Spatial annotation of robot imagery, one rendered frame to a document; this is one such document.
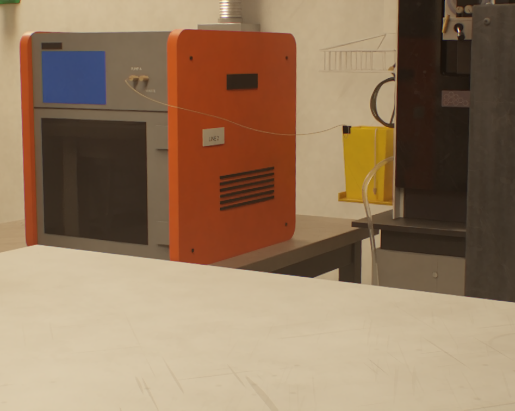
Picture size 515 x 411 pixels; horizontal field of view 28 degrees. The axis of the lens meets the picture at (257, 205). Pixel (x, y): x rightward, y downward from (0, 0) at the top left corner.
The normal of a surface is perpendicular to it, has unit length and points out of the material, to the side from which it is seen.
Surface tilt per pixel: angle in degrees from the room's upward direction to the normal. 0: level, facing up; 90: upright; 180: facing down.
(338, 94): 90
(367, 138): 93
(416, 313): 0
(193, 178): 90
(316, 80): 90
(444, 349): 0
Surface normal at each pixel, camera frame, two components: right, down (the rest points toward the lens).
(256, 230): 0.86, 0.07
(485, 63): -0.58, 0.11
